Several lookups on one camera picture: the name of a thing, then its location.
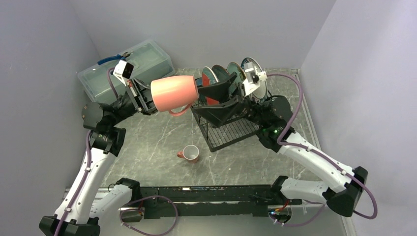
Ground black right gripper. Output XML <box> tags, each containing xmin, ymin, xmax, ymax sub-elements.
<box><xmin>193</xmin><ymin>72</ymin><xmax>268</xmax><ymax>128</ymax></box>

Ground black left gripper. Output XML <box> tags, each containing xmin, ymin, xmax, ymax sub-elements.
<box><xmin>108</xmin><ymin>77</ymin><xmax>176</xmax><ymax>127</ymax></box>

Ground large pink mug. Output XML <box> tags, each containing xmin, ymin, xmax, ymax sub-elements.
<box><xmin>150</xmin><ymin>75</ymin><xmax>199</xmax><ymax>117</ymax></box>

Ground dark blue speckled plate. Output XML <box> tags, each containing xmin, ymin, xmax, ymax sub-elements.
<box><xmin>211</xmin><ymin>64</ymin><xmax>230</xmax><ymax>82</ymax></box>

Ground black wire dish rack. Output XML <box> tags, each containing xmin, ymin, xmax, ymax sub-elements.
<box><xmin>190</xmin><ymin>78</ymin><xmax>271</xmax><ymax>153</ymax></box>

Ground mint green flower plate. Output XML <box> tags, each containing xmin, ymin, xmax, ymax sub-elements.
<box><xmin>227</xmin><ymin>62</ymin><xmax>247</xmax><ymax>85</ymax></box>

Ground green rimmed white plate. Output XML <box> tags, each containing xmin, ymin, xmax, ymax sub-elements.
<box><xmin>241</xmin><ymin>57</ymin><xmax>268</xmax><ymax>103</ymax></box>

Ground small pink mug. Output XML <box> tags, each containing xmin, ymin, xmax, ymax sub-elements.
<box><xmin>177</xmin><ymin>145</ymin><xmax>200</xmax><ymax>163</ymax></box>

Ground dark blue tan bowl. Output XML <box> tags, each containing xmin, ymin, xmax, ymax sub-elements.
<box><xmin>195</xmin><ymin>77</ymin><xmax>206</xmax><ymax>104</ymax></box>

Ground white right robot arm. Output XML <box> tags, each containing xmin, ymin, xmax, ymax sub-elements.
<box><xmin>193</xmin><ymin>73</ymin><xmax>368</xmax><ymax>217</ymax></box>

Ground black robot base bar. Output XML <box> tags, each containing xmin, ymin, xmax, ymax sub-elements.
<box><xmin>122</xmin><ymin>184</ymin><xmax>301</xmax><ymax>219</ymax></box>

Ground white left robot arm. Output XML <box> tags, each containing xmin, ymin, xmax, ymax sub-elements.
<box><xmin>39</xmin><ymin>80</ymin><xmax>156</xmax><ymax>236</ymax></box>

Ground clear plastic storage box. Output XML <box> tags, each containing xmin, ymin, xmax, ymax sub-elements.
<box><xmin>78</xmin><ymin>39</ymin><xmax>175</xmax><ymax>104</ymax></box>

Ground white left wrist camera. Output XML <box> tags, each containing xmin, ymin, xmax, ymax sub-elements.
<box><xmin>113</xmin><ymin>59</ymin><xmax>134</xmax><ymax>87</ymax></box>

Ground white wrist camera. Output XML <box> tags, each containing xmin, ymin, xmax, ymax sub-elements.
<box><xmin>242</xmin><ymin>61</ymin><xmax>268</xmax><ymax>99</ymax></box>
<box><xmin>113</xmin><ymin>59</ymin><xmax>134</xmax><ymax>87</ymax></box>

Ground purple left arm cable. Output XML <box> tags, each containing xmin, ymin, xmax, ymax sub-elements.
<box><xmin>58</xmin><ymin>66</ymin><xmax>178</xmax><ymax>236</ymax></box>

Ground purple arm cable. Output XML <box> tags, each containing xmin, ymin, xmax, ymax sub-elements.
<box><xmin>265</xmin><ymin>73</ymin><xmax>379</xmax><ymax>228</ymax></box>
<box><xmin>58</xmin><ymin>66</ymin><xmax>178</xmax><ymax>236</ymax></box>

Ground blue handled pliers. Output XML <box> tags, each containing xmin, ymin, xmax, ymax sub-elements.
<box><xmin>97</xmin><ymin>52</ymin><xmax>131</xmax><ymax>65</ymax></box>

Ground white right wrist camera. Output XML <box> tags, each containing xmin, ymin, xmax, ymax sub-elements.
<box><xmin>242</xmin><ymin>61</ymin><xmax>268</xmax><ymax>99</ymax></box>

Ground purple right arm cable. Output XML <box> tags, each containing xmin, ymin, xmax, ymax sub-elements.
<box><xmin>265</xmin><ymin>73</ymin><xmax>379</xmax><ymax>228</ymax></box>

